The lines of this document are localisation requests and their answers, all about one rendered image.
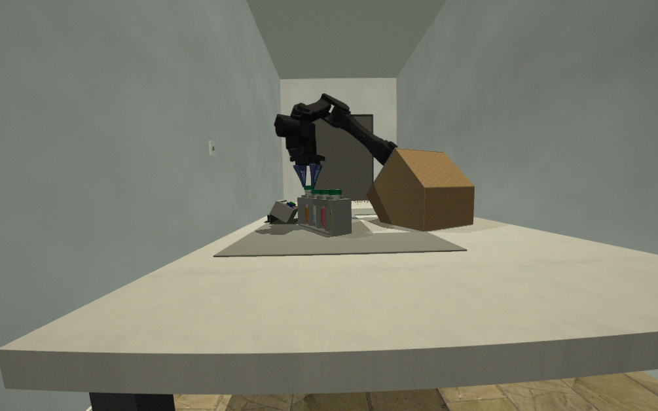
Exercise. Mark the grey sloping control panel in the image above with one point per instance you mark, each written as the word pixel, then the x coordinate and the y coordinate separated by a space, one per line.
pixel 283 212

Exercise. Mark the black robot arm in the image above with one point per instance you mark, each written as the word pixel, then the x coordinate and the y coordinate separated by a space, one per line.
pixel 300 132

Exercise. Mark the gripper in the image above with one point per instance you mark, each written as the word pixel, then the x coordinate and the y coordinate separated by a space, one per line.
pixel 300 167

